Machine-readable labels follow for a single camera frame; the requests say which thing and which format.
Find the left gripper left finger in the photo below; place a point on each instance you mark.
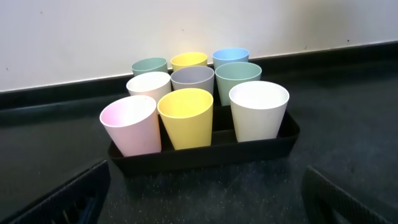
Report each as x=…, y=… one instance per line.
x=62, y=202

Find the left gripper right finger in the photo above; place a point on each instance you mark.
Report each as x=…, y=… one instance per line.
x=329, y=202

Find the pink cup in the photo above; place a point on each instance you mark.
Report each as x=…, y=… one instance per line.
x=133, y=130

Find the black tray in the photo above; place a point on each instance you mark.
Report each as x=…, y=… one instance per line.
x=217, y=155

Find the yellow cup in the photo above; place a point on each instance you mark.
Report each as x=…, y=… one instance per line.
x=188, y=59
x=186, y=124

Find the green cup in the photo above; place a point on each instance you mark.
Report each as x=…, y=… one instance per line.
x=149, y=64
x=236, y=73

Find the blue cup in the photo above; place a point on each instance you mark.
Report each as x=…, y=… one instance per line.
x=230, y=55

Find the grey cup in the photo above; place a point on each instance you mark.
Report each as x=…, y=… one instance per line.
x=192, y=76

